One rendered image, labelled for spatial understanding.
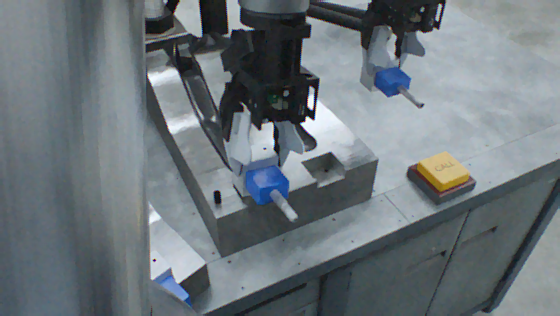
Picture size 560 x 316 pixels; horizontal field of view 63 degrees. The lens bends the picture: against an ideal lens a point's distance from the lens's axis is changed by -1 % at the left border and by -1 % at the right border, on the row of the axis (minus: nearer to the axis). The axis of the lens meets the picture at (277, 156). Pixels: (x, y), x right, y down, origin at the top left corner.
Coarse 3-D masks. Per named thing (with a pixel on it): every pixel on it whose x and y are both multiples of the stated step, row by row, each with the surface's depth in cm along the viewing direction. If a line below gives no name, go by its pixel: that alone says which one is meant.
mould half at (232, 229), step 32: (160, 64) 81; (160, 96) 77; (160, 128) 85; (192, 128) 76; (320, 128) 75; (192, 160) 70; (288, 160) 69; (352, 160) 69; (192, 192) 73; (224, 192) 64; (288, 192) 64; (320, 192) 68; (352, 192) 72; (224, 224) 62; (256, 224) 66; (288, 224) 69; (224, 256) 67
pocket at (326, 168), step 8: (328, 152) 70; (312, 160) 70; (320, 160) 71; (328, 160) 72; (336, 160) 70; (312, 168) 71; (320, 168) 72; (328, 168) 72; (336, 168) 71; (312, 176) 70; (320, 176) 70; (328, 176) 70; (336, 176) 70; (344, 176) 69; (320, 184) 67
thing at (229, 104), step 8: (232, 88) 54; (224, 96) 54; (232, 96) 53; (224, 104) 54; (232, 104) 54; (240, 104) 54; (224, 112) 54; (232, 112) 55; (240, 112) 55; (224, 120) 55; (224, 128) 56; (224, 136) 57
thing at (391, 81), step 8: (392, 56) 78; (392, 64) 78; (376, 72) 77; (384, 72) 77; (392, 72) 77; (400, 72) 77; (360, 80) 82; (368, 80) 79; (376, 80) 78; (384, 80) 76; (392, 80) 75; (400, 80) 75; (408, 80) 76; (368, 88) 80; (376, 88) 80; (384, 88) 76; (392, 88) 75; (400, 88) 75; (408, 88) 77; (392, 96) 77; (408, 96) 74; (416, 104) 73; (424, 104) 73
